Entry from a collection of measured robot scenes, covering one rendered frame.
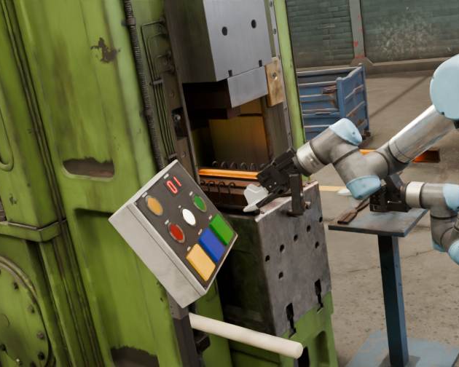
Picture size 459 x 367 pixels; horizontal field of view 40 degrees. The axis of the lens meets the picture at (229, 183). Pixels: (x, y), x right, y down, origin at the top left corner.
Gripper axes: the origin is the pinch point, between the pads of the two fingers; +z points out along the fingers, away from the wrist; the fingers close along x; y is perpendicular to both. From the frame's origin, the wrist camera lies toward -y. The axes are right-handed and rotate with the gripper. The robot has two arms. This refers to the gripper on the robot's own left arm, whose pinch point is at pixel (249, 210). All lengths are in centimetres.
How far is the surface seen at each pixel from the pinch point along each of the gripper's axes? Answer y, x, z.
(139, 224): 17.0, 26.9, 12.6
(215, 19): 47, -34, -15
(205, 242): 1.9, 12.5, 9.7
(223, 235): -1.2, 2.3, 9.7
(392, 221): -47, -68, -13
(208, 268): -2.4, 19.9, 9.7
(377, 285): -102, -153, 34
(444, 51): -122, -797, -54
